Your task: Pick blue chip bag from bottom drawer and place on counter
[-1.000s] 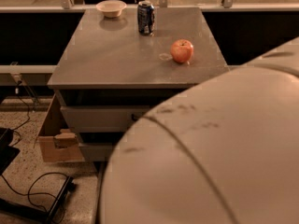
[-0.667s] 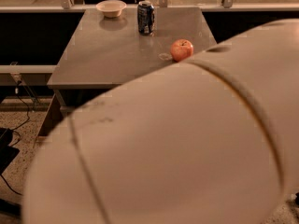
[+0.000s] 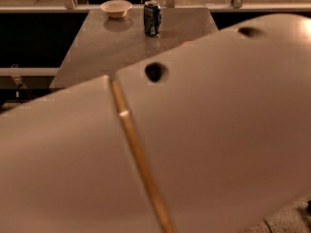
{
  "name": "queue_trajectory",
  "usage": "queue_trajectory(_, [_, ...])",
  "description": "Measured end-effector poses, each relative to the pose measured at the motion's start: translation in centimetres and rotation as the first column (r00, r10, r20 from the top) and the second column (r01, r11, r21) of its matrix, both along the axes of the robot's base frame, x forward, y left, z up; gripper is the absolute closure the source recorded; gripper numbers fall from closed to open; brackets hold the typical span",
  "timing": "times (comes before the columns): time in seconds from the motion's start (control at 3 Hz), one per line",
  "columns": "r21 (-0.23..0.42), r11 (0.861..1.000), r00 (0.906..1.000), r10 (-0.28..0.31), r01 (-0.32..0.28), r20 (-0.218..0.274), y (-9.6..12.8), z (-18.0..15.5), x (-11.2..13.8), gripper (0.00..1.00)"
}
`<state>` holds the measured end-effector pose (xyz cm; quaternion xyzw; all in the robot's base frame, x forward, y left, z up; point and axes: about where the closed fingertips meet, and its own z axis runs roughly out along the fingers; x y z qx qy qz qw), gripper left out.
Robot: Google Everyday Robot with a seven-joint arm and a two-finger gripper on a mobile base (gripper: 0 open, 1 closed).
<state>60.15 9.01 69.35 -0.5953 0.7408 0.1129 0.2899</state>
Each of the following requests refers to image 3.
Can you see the red apple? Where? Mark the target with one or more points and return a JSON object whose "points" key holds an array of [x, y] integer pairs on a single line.
{"points": [[187, 43]]}

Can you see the grey drawer cabinet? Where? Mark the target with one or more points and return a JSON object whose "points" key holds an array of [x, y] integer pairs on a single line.
{"points": [[105, 45]]}

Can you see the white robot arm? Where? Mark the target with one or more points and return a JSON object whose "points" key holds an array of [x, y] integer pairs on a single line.
{"points": [[209, 137]]}

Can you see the metal railing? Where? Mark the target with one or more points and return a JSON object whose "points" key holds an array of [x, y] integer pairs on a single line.
{"points": [[35, 41]]}

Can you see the white bowl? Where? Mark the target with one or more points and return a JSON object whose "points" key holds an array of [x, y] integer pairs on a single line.
{"points": [[116, 8]]}

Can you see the blue soda can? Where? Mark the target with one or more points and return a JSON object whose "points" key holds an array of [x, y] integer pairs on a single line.
{"points": [[152, 18]]}

